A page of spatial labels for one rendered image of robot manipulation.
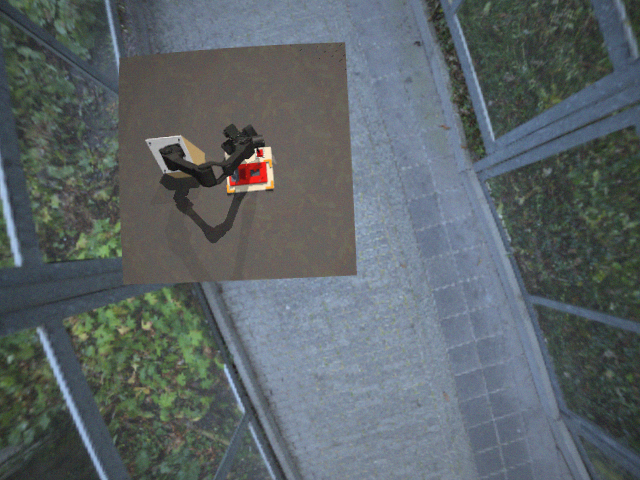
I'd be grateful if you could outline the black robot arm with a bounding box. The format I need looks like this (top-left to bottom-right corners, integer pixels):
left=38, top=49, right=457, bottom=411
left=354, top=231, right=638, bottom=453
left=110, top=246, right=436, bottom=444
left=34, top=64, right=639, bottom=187
left=158, top=124, right=265, bottom=187

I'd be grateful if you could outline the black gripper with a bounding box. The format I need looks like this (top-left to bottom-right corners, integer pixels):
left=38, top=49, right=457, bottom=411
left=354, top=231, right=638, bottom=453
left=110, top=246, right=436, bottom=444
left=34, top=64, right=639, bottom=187
left=221, top=124, right=257, bottom=156

